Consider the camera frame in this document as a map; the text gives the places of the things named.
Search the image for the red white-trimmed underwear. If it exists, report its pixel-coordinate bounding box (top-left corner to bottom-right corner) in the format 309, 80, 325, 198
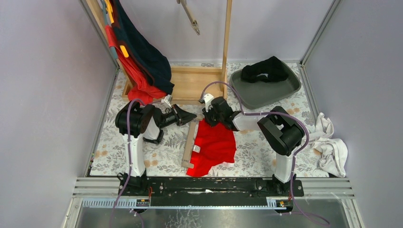
186, 120, 237, 177

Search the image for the beige clip hanger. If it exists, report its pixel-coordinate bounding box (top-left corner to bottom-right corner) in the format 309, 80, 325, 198
181, 115, 203, 169

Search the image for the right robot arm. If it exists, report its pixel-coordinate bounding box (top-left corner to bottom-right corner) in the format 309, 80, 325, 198
199, 94, 309, 183

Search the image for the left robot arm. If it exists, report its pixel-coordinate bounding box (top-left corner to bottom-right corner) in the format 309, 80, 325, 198
115, 100, 197, 188

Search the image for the black underwear in tray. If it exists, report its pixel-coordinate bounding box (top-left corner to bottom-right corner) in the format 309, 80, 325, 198
240, 56, 288, 83

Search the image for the beige hanger hanging on rack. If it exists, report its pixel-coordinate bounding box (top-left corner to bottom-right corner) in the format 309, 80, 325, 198
176, 0, 200, 36

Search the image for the yellow hanger on rack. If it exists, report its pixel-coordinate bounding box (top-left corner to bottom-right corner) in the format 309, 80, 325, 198
103, 0, 129, 60

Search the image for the wooden rack with base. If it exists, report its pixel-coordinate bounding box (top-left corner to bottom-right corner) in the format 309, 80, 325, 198
80, 0, 232, 105

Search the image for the grey plastic tray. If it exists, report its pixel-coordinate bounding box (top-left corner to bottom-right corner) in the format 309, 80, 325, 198
230, 61, 301, 110

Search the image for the red hanging garment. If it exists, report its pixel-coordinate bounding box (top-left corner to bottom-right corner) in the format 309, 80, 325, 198
105, 26, 167, 104

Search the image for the dark navy hanging garment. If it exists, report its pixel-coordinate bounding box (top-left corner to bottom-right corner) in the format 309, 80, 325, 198
115, 0, 174, 94

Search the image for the white crumpled cloth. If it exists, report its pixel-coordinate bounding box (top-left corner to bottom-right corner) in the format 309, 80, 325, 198
306, 113, 348, 178

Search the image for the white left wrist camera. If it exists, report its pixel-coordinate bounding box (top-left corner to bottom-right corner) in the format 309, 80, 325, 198
160, 95, 173, 108

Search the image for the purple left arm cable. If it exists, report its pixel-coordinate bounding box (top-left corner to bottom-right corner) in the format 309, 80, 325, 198
108, 98, 164, 228

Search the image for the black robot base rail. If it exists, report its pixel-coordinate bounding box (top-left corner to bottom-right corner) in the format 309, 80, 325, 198
117, 173, 304, 207

